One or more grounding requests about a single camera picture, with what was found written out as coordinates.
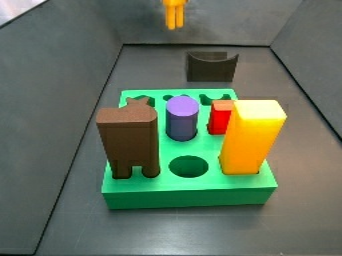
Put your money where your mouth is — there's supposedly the orange three-prong block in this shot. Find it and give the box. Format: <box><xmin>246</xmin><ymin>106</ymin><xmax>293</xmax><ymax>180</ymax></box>
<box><xmin>162</xmin><ymin>0</ymin><xmax>189</xmax><ymax>30</ymax></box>

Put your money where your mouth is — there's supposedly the green shape-sorter board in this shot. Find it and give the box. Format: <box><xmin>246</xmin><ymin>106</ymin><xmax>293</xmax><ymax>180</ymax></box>
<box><xmin>102</xmin><ymin>89</ymin><xmax>278</xmax><ymax>209</ymax></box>

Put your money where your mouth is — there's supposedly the purple cylinder block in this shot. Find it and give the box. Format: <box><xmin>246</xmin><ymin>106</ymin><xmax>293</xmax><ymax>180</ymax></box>
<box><xmin>166</xmin><ymin>96</ymin><xmax>200</xmax><ymax>141</ymax></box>

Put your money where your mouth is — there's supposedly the brown two-legged block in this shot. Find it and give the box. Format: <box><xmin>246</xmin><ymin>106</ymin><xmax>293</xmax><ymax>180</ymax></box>
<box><xmin>97</xmin><ymin>106</ymin><xmax>161</xmax><ymax>179</ymax></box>

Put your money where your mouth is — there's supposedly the brown star-shaped block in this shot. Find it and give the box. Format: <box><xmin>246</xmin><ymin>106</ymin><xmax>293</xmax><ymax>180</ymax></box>
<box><xmin>126</xmin><ymin>97</ymin><xmax>150</xmax><ymax>108</ymax></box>

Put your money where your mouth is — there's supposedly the red block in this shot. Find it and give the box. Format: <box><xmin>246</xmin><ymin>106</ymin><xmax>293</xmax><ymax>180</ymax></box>
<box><xmin>208</xmin><ymin>100</ymin><xmax>234</xmax><ymax>135</ymax></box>

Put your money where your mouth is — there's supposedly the yellow rectangular block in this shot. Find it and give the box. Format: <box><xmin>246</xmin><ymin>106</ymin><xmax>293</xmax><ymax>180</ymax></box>
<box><xmin>220</xmin><ymin>100</ymin><xmax>288</xmax><ymax>175</ymax></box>

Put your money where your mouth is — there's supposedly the black curved holder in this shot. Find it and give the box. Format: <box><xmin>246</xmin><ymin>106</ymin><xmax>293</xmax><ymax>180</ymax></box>
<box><xmin>186</xmin><ymin>51</ymin><xmax>240</xmax><ymax>82</ymax></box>

